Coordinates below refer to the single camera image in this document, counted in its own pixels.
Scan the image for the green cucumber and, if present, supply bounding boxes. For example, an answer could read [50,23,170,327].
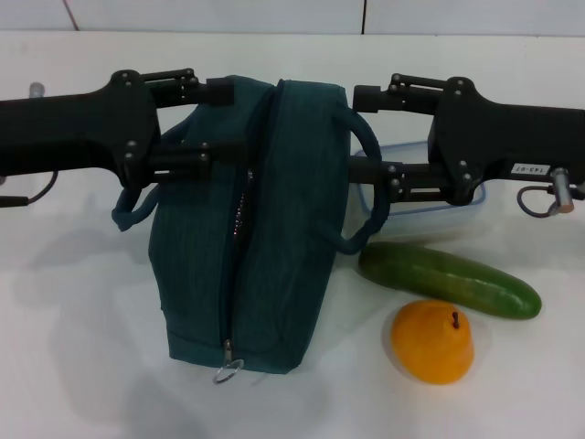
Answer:
[357,241,543,321]

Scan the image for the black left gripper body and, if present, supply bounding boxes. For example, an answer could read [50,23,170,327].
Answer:
[0,69,162,189]

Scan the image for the right gripper cable silver plugs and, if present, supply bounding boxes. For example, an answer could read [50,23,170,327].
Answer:
[516,166,585,220]

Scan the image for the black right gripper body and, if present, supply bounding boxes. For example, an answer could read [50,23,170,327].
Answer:
[426,76,585,206]

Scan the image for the orange pear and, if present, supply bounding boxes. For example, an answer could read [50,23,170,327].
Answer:
[390,300,475,386]

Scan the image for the clear plastic food container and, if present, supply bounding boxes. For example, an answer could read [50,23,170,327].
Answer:
[354,139,488,240]

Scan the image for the teal fabric zipper bag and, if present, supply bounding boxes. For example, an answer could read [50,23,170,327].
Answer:
[112,75,392,385]

